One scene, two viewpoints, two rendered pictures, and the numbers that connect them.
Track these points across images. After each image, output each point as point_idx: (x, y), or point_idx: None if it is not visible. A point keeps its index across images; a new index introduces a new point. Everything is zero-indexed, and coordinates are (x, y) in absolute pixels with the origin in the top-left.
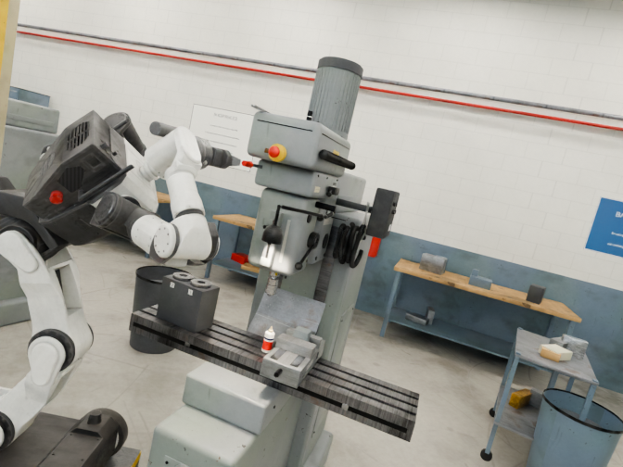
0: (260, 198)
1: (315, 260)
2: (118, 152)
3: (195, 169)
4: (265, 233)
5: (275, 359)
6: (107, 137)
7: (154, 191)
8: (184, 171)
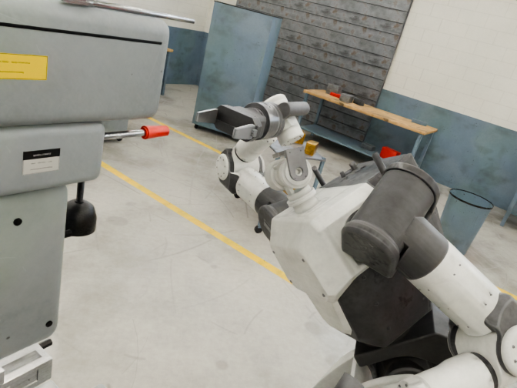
0: (65, 208)
1: None
2: (345, 178)
3: None
4: (96, 215)
5: (37, 350)
6: (367, 170)
7: (284, 216)
8: None
